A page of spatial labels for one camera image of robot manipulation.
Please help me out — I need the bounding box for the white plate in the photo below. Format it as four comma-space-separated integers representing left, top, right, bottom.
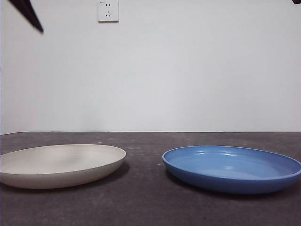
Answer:
0, 144, 127, 190

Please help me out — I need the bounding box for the blue plate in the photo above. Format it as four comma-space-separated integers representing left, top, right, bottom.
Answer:
162, 145, 301, 195

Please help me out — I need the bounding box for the white wall socket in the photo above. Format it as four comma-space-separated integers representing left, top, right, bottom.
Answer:
98, 0, 119, 24

